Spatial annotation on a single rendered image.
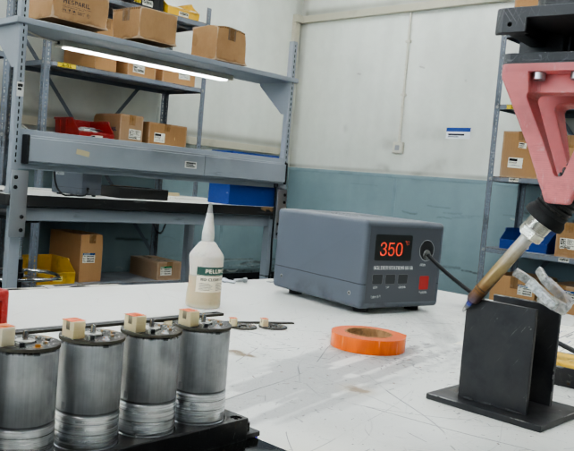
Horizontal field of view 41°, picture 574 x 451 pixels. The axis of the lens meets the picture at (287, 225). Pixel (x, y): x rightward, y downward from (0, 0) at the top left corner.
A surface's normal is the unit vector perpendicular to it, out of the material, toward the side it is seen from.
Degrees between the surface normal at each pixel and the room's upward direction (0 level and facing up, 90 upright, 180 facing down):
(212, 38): 89
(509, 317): 90
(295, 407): 0
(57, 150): 90
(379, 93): 90
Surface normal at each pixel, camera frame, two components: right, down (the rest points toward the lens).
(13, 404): 0.17, 0.07
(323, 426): 0.08, -0.99
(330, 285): -0.80, -0.04
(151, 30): 0.74, 0.10
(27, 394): 0.49, 0.09
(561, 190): -0.66, 0.12
